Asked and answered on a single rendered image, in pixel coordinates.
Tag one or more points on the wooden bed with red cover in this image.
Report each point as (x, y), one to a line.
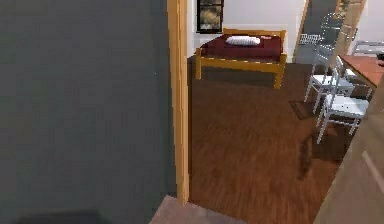
(246, 50)

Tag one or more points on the white pillow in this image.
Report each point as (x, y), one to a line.
(242, 40)

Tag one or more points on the white chair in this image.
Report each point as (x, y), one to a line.
(366, 48)
(325, 80)
(343, 106)
(308, 39)

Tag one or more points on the light brown wooden door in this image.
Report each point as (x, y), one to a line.
(358, 166)

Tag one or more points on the wooden room door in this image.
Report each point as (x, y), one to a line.
(350, 30)

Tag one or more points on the brown wooden table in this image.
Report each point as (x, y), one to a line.
(365, 68)

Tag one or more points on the small black object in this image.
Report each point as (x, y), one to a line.
(380, 56)

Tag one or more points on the black framed wall picture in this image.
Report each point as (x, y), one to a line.
(210, 16)

